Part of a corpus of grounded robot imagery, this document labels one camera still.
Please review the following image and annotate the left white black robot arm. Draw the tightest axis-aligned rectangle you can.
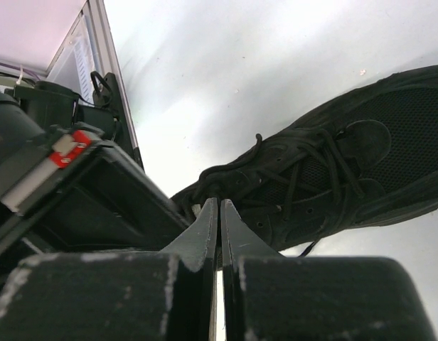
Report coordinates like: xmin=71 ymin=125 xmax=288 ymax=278
xmin=0 ymin=72 xmax=188 ymax=256

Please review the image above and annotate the black sneaker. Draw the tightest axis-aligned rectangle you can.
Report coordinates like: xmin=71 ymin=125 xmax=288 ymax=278
xmin=173 ymin=65 xmax=438 ymax=251

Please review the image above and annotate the aluminium frame rail front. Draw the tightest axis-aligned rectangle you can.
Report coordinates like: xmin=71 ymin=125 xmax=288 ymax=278
xmin=83 ymin=0 xmax=143 ymax=166

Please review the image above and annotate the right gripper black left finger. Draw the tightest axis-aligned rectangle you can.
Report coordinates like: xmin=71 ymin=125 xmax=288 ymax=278
xmin=0 ymin=198 xmax=218 ymax=340

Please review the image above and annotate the black shoelace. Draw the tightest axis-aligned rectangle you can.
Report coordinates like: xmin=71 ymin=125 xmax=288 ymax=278
xmin=183 ymin=129 xmax=365 ymax=251

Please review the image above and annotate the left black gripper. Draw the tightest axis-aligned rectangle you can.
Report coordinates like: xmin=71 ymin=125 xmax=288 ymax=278
xmin=0 ymin=124 xmax=188 ymax=255

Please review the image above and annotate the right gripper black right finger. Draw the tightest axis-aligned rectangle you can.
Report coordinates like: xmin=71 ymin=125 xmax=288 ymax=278
xmin=220 ymin=200 xmax=436 ymax=340

